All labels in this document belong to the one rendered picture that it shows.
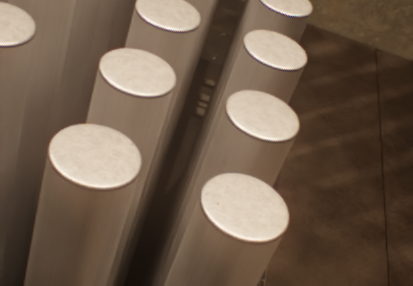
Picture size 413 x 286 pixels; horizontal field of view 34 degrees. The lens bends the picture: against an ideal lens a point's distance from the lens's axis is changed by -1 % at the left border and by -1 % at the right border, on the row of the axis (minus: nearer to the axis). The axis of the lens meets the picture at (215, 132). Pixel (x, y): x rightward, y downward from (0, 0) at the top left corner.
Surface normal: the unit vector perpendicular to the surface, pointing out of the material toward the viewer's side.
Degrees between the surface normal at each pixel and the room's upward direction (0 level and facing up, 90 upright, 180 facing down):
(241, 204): 2
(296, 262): 0
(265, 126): 4
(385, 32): 90
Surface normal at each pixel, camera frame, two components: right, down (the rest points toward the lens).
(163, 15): 0.27, -0.71
